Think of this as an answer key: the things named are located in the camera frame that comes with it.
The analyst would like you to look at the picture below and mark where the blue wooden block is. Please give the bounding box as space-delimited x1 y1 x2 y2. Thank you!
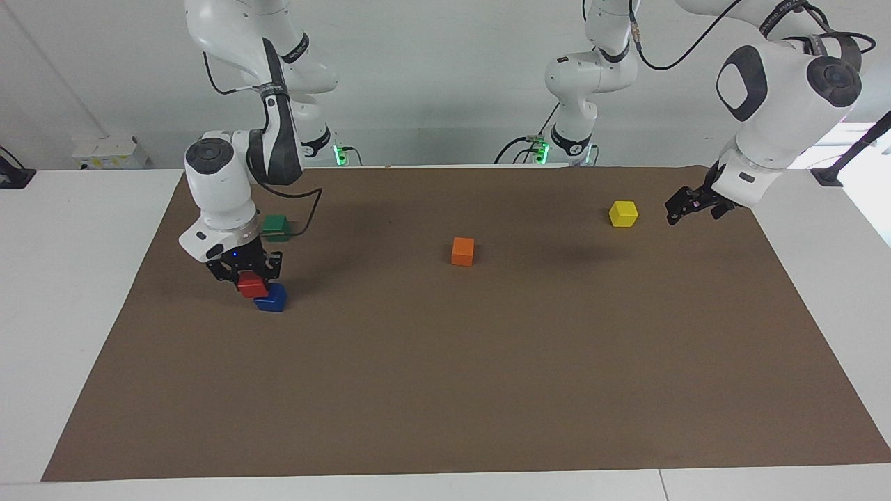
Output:
253 283 287 312

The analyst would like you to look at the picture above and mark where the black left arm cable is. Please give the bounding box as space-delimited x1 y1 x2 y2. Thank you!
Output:
630 0 876 71

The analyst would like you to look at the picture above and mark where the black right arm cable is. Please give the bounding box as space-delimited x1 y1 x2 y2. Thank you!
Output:
202 52 323 239

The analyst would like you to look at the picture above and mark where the black angled stand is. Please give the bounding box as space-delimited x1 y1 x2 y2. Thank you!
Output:
811 111 891 187

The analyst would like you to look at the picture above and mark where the brown paper mat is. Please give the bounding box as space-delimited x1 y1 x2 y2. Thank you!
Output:
40 166 891 482

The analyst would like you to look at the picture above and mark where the white box with yellow labels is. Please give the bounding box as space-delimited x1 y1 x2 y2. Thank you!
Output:
73 136 150 171

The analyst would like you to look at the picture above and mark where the red wooden block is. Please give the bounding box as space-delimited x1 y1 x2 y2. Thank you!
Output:
237 271 269 299

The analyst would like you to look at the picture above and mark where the black table clamp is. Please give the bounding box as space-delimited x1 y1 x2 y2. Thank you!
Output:
0 146 37 190

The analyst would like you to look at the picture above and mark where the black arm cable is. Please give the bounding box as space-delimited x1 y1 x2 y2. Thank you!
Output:
202 52 323 239
630 0 876 71

